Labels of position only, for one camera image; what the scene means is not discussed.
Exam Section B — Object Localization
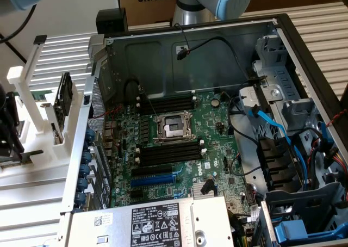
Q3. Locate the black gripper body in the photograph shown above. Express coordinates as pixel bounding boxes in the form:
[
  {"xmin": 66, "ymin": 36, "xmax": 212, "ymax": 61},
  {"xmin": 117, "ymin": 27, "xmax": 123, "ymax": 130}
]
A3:
[{"xmin": 0, "ymin": 82, "xmax": 9, "ymax": 117}]

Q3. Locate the white plastic parts rack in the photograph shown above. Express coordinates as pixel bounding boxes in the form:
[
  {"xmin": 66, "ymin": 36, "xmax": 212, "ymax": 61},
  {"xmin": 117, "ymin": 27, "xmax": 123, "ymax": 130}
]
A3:
[{"xmin": 0, "ymin": 34, "xmax": 90, "ymax": 178}]

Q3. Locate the black hard disk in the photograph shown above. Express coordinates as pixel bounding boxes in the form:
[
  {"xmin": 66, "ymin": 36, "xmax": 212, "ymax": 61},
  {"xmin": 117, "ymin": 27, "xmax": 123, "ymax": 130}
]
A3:
[{"xmin": 53, "ymin": 71, "xmax": 74, "ymax": 124}]

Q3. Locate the silver power supply with label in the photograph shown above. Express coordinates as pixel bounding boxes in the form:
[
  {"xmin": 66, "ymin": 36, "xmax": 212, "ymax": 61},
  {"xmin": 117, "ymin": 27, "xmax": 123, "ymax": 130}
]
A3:
[{"xmin": 64, "ymin": 196, "xmax": 234, "ymax": 247}]

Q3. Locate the black box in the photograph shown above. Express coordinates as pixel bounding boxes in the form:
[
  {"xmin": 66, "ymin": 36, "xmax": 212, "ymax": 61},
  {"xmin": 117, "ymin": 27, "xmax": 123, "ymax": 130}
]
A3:
[{"xmin": 95, "ymin": 8, "xmax": 129, "ymax": 35}]

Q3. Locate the long black expansion slot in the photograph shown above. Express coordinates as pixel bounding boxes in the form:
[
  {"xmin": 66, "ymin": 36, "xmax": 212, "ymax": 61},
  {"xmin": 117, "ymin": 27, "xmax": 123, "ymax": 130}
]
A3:
[{"xmin": 130, "ymin": 164, "xmax": 175, "ymax": 178}]

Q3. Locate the blue expansion slot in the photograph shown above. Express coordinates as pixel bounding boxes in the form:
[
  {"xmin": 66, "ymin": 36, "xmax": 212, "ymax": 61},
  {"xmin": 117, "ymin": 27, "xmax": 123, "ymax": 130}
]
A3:
[{"xmin": 130, "ymin": 173, "xmax": 176, "ymax": 188}]

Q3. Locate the thin metal locking lever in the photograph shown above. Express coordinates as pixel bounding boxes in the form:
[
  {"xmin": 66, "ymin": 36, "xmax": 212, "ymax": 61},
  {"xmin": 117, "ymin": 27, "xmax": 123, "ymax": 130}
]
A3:
[{"xmin": 139, "ymin": 85, "xmax": 160, "ymax": 121}]

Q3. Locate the printed cardboard box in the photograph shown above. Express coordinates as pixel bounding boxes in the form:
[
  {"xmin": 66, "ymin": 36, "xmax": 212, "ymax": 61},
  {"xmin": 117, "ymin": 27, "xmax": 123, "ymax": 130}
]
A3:
[{"xmin": 117, "ymin": 0, "xmax": 178, "ymax": 28}]

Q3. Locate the silver chipset heatsink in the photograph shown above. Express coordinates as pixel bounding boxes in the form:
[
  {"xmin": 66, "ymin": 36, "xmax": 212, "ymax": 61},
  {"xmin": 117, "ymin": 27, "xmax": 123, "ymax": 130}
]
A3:
[{"xmin": 191, "ymin": 181, "xmax": 218, "ymax": 198}]

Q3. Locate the black angled plug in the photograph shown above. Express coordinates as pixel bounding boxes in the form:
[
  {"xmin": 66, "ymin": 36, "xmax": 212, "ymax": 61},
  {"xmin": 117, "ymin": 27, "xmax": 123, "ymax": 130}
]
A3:
[{"xmin": 201, "ymin": 177, "xmax": 216, "ymax": 196}]

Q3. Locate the green Dell motherboard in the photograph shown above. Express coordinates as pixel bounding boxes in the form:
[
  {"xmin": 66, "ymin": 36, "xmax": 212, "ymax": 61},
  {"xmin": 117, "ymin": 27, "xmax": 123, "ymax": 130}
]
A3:
[{"xmin": 103, "ymin": 90, "xmax": 263, "ymax": 247}]

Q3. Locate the open grey PC case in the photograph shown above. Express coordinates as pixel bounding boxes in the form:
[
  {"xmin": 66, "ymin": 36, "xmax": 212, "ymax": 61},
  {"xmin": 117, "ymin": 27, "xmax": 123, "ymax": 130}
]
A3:
[{"xmin": 58, "ymin": 13, "xmax": 348, "ymax": 247}]

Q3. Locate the silver metal disk bay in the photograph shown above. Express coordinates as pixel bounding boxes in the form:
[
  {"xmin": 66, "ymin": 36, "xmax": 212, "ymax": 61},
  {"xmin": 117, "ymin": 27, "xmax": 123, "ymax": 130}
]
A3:
[{"xmin": 252, "ymin": 35, "xmax": 327, "ymax": 133}]

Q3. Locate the blue plastic drive tray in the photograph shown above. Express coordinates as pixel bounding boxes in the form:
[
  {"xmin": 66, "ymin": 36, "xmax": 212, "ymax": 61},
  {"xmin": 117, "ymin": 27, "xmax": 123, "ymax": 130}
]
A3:
[{"xmin": 274, "ymin": 219, "xmax": 348, "ymax": 244}]

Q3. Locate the grey metal drive cage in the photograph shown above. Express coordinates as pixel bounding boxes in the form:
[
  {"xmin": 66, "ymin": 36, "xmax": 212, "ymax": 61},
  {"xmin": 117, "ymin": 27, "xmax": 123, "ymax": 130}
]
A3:
[{"xmin": 265, "ymin": 181, "xmax": 348, "ymax": 247}]

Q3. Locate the graphics card with silver bracket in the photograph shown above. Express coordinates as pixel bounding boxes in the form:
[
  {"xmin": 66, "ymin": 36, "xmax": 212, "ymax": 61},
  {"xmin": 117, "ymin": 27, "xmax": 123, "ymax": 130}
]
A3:
[{"xmin": 32, "ymin": 90, "xmax": 66, "ymax": 146}]

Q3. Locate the black camera cable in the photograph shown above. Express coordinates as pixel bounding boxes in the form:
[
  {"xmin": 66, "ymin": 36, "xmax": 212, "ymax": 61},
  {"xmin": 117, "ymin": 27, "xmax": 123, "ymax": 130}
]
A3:
[{"xmin": 0, "ymin": 3, "xmax": 38, "ymax": 44}]

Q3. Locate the red and black twisted wire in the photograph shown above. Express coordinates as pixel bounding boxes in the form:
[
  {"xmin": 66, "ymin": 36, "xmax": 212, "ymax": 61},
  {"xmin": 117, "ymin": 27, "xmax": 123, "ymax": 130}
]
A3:
[
  {"xmin": 89, "ymin": 107, "xmax": 122, "ymax": 120},
  {"xmin": 325, "ymin": 113, "xmax": 348, "ymax": 127}
]

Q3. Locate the black looped wire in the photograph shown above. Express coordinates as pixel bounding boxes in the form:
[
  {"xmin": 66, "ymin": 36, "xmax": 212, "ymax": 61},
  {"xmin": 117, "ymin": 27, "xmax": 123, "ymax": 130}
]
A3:
[{"xmin": 123, "ymin": 77, "xmax": 142, "ymax": 108}]

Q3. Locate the CPU socket with metal frame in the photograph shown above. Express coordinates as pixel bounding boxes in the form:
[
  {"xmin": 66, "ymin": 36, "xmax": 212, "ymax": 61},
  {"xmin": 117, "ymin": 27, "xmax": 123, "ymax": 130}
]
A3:
[{"xmin": 152, "ymin": 110, "xmax": 197, "ymax": 146}]

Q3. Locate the black wire with connector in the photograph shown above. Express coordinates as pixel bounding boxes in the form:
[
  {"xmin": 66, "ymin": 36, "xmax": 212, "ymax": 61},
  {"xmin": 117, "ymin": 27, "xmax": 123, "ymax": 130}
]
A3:
[{"xmin": 173, "ymin": 23, "xmax": 269, "ymax": 83}]

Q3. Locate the blue SATA wire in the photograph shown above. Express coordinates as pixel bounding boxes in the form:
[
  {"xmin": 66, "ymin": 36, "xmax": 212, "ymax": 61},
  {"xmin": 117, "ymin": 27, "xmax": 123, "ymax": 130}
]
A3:
[{"xmin": 246, "ymin": 105, "xmax": 313, "ymax": 189}]

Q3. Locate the coloured power wire bundle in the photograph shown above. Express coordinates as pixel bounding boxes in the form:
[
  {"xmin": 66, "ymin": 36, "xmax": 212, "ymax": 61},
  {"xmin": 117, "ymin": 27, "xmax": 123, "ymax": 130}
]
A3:
[{"xmin": 326, "ymin": 146, "xmax": 348, "ymax": 174}]

